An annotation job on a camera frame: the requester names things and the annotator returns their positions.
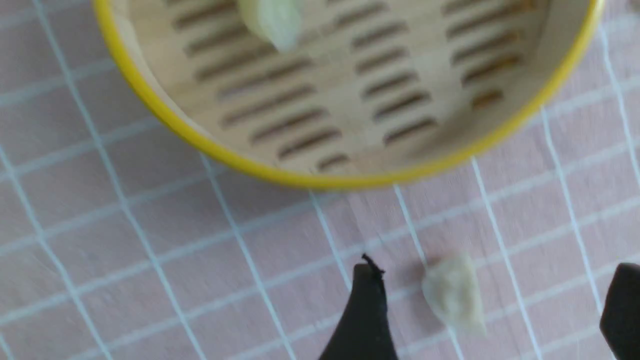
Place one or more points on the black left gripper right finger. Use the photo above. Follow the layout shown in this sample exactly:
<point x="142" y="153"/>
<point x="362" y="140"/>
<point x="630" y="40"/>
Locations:
<point x="620" y="319"/>

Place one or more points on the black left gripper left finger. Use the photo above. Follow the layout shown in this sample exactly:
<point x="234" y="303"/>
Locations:
<point x="363" y="331"/>

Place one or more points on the pale green dumpling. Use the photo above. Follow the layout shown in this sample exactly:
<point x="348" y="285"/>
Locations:
<point x="277" y="22"/>

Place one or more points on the bamboo steamer tray yellow rim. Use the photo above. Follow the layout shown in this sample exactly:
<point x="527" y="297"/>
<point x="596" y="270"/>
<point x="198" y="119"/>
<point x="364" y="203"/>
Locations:
<point x="376" y="92"/>

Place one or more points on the pink checkered tablecloth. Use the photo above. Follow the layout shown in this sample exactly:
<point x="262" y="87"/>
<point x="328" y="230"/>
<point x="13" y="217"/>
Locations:
<point x="121" y="242"/>

